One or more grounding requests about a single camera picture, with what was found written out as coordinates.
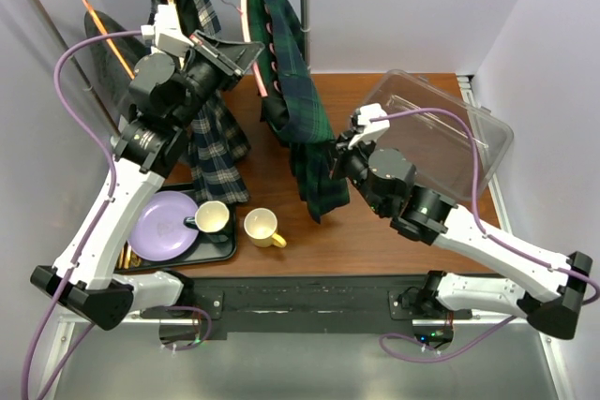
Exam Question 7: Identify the black dotted skirt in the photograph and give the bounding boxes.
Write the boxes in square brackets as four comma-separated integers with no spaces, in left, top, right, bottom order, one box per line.
[89,37,146,119]

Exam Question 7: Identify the black serving tray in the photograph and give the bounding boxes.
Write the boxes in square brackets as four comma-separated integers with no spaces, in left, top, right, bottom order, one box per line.
[115,184,237,274]

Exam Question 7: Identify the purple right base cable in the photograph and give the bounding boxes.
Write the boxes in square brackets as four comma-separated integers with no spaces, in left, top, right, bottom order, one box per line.
[378,315,517,364]

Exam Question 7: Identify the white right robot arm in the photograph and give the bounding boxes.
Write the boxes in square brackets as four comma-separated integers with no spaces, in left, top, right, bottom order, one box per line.
[332,129,593,340]

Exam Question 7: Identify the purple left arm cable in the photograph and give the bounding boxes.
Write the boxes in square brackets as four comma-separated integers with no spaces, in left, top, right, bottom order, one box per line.
[21,29,144,400]

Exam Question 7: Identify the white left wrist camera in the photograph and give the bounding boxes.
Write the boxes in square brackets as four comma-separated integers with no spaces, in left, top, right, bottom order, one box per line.
[141,4,192,58]

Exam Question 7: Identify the gold cutlery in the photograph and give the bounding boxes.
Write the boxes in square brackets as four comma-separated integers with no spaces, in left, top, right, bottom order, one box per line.
[115,243,143,270]

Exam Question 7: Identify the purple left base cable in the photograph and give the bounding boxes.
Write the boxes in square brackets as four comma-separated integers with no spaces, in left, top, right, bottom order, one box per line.
[161,304,215,352]

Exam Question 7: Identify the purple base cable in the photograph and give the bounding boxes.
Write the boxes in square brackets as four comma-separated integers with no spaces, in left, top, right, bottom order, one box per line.
[161,304,215,352]
[378,315,517,364]

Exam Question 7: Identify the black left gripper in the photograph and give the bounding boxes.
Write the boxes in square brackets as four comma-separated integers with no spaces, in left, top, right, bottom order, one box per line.
[170,28,261,129]

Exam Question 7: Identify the green plaid skirt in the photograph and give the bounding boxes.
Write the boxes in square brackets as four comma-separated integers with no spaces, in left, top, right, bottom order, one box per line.
[262,0,350,223]

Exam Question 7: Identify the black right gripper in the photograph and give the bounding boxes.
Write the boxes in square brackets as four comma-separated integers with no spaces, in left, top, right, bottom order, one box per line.
[322,127,388,215]

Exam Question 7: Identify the yellow mug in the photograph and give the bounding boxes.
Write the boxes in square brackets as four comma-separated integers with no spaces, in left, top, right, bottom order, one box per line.
[243,208,287,248]

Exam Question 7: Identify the navy beige plaid skirt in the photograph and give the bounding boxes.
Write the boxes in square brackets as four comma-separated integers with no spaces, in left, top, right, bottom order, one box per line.
[174,0,250,205]

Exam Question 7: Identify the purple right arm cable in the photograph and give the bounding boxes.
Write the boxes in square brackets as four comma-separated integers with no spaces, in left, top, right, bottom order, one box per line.
[374,107,600,298]

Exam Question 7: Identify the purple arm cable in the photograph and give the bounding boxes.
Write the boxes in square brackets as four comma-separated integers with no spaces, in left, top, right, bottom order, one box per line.
[21,29,144,400]
[374,107,600,298]

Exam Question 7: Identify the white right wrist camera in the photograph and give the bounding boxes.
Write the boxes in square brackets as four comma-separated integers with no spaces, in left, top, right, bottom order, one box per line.
[348,103,390,149]

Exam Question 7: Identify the clear plastic bin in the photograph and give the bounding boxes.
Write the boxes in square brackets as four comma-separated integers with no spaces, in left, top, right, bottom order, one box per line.
[362,70,514,201]

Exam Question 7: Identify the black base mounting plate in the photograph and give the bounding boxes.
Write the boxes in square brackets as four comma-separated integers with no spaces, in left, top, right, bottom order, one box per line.
[140,273,474,343]

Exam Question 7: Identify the purple plate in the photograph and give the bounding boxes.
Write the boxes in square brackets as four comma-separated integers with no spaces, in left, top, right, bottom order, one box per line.
[127,191,199,261]

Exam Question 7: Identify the dark green mug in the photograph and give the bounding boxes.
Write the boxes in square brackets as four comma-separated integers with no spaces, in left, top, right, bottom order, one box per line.
[183,200,232,243]

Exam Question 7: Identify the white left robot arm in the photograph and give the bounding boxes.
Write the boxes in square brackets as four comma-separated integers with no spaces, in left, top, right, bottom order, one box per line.
[30,27,264,331]

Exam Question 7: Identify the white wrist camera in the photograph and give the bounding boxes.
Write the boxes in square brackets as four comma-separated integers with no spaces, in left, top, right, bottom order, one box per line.
[141,4,192,58]
[348,103,390,149]

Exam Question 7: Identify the orange plastic hanger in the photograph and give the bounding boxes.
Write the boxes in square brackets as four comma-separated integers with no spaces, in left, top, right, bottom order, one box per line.
[82,0,134,80]

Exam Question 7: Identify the pink plastic hanger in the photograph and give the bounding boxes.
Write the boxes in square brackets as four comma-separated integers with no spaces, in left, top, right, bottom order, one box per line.
[240,0,280,98]

